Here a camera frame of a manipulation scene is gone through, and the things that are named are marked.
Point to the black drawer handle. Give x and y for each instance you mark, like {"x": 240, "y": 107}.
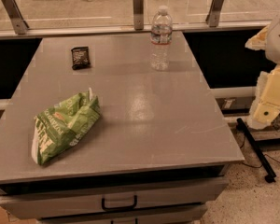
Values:
{"x": 120, "y": 204}

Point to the grey upper drawer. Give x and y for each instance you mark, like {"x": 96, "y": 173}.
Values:
{"x": 88, "y": 201}

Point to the left metal railing bracket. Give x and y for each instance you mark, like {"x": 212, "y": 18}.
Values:
{"x": 19, "y": 24}

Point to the black rxbar chocolate wrapper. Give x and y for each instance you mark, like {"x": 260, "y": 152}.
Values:
{"x": 80, "y": 58}

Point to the middle metal railing bracket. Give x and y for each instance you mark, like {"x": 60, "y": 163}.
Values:
{"x": 138, "y": 14}

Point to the grey lower drawer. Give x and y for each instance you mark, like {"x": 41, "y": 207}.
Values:
{"x": 161, "y": 215}

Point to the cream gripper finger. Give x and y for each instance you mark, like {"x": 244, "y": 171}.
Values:
{"x": 258, "y": 41}
{"x": 266, "y": 106}

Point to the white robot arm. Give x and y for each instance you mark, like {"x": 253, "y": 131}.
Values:
{"x": 272, "y": 50}

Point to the metal railing bracket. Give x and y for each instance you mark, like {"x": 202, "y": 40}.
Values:
{"x": 19, "y": 24}
{"x": 213, "y": 16}
{"x": 138, "y": 14}

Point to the grey drawer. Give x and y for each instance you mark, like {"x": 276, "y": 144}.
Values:
{"x": 161, "y": 215}
{"x": 88, "y": 201}

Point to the right metal railing bracket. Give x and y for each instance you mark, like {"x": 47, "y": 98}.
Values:
{"x": 213, "y": 16}

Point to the black metal floor bar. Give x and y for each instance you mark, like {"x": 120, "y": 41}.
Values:
{"x": 270, "y": 177}

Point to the green jalapeno chip bag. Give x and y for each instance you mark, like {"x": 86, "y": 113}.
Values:
{"x": 62, "y": 126}

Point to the clear plastic water bottle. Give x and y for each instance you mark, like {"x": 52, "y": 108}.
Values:
{"x": 161, "y": 37}

